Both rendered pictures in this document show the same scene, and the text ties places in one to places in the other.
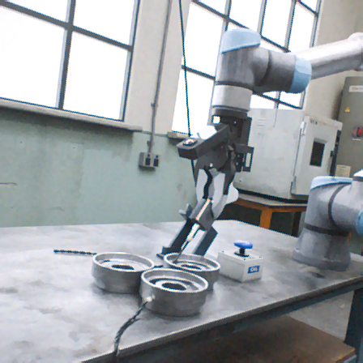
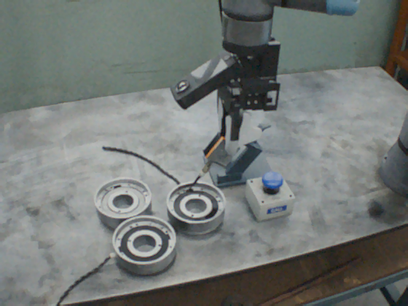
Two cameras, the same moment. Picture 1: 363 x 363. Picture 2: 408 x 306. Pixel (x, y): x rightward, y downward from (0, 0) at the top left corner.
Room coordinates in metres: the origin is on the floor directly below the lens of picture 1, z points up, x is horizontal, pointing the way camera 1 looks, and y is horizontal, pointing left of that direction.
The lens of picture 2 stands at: (0.27, -0.31, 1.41)
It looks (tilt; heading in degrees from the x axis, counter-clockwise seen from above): 39 degrees down; 29
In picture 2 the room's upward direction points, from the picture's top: 2 degrees clockwise
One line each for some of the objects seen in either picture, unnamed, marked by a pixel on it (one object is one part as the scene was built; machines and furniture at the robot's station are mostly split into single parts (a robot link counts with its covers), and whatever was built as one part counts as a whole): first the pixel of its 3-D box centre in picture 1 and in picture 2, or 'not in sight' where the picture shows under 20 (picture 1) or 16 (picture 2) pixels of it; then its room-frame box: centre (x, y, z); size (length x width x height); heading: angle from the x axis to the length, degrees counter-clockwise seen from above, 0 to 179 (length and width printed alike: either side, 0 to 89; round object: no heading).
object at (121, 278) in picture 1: (122, 272); (123, 204); (0.70, 0.09, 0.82); 0.10 x 0.10 x 0.04
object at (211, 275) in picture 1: (190, 271); (195, 208); (0.76, -0.03, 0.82); 0.10 x 0.10 x 0.04
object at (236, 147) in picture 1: (228, 142); (247, 73); (0.84, -0.07, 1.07); 0.09 x 0.08 x 0.12; 134
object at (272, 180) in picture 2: (241, 252); (271, 186); (0.85, -0.13, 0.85); 0.04 x 0.04 x 0.05
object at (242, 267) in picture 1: (241, 263); (272, 196); (0.86, -0.14, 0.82); 0.08 x 0.07 x 0.05; 137
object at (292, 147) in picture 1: (288, 157); not in sight; (3.24, -0.73, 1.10); 0.62 x 0.61 x 0.65; 137
